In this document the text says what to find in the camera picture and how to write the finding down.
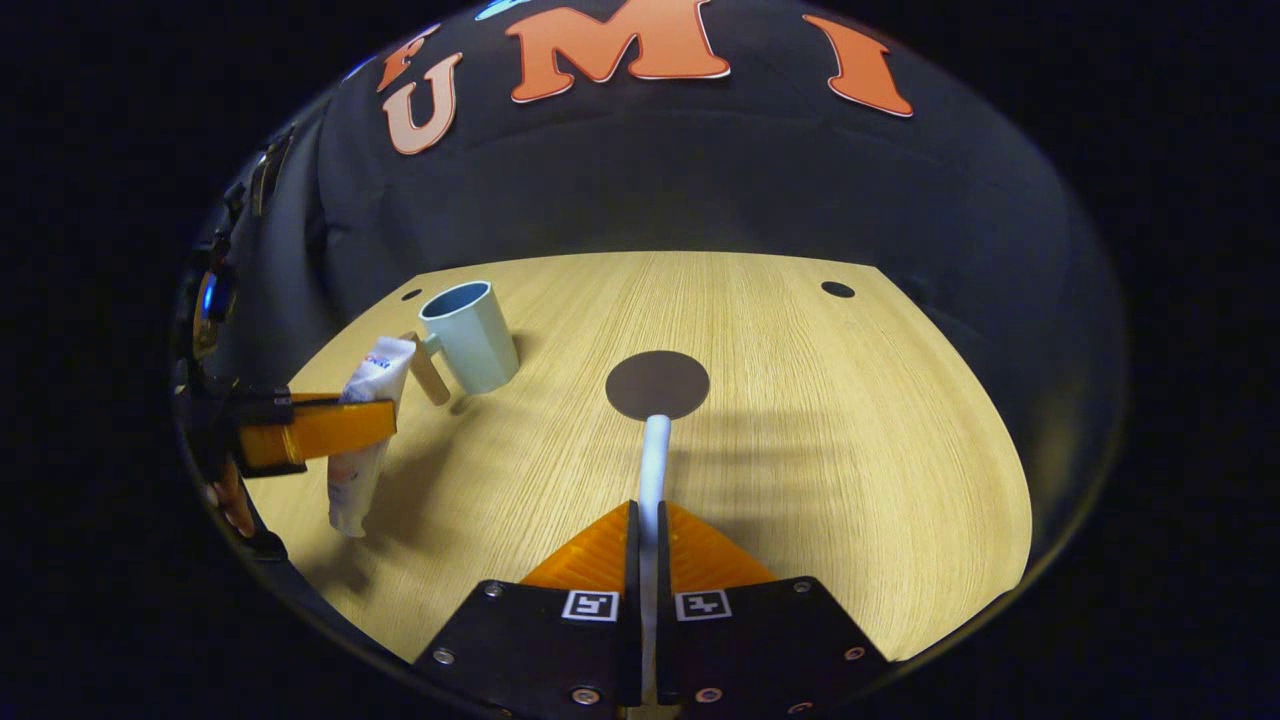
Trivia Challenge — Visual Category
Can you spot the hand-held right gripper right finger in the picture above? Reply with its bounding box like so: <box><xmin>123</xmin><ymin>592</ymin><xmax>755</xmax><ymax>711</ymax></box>
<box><xmin>655</xmin><ymin>500</ymin><xmax>891</xmax><ymax>716</ymax></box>

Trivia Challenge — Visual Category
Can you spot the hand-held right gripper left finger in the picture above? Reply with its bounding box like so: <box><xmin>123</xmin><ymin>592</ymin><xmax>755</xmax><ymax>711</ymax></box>
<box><xmin>413</xmin><ymin>500</ymin><xmax>641</xmax><ymax>716</ymax></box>

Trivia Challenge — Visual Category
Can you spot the white toothpaste tube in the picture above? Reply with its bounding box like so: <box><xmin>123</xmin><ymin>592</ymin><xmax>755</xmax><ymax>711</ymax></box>
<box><xmin>327</xmin><ymin>336</ymin><xmax>418</xmax><ymax>539</ymax></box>

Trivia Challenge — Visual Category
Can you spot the white toothbrush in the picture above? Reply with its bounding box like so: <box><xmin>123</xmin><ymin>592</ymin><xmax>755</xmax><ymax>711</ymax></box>
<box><xmin>636</xmin><ymin>414</ymin><xmax>673</xmax><ymax>701</ymax></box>

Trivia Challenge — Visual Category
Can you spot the light blue cup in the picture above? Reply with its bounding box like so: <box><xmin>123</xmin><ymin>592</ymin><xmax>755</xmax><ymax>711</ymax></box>
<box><xmin>400</xmin><ymin>281</ymin><xmax>521</xmax><ymax>406</ymax></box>

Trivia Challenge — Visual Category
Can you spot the brown round coaster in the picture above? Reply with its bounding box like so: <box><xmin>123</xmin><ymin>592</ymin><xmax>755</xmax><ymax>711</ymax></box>
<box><xmin>605</xmin><ymin>350</ymin><xmax>711</xmax><ymax>421</ymax></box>

